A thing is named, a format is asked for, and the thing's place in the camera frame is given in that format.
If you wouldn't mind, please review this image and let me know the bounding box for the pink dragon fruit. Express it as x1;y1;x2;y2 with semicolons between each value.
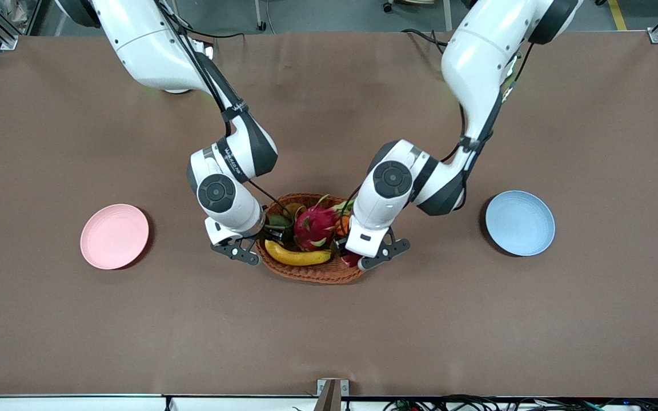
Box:
294;194;355;252

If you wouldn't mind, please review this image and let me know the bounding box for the black cable bundle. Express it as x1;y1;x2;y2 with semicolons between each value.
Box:
383;394;658;411

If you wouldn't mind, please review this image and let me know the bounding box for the brown table cover sheet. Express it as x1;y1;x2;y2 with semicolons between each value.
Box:
0;30;658;398

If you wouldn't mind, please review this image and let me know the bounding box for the pink round plate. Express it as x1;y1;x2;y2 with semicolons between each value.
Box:
80;204;150;270

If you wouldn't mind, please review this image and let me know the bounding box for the dark green avocado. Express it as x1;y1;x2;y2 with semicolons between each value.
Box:
266;215;294;243

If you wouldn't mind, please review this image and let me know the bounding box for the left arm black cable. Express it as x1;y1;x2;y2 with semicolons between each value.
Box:
352;43;535;229

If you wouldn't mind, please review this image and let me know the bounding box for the yellow banana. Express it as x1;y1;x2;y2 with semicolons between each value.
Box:
264;240;332;267

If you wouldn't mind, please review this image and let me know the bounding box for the black base power cable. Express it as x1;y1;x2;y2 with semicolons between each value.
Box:
402;27;450;46

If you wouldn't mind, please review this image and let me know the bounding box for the brown wicker basket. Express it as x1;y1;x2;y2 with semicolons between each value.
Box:
255;192;367;284

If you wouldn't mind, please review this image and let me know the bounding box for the light blue round plate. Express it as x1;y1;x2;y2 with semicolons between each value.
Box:
485;190;556;257

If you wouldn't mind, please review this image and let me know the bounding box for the metal bracket with dark post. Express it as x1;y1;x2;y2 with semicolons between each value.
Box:
316;378;350;411

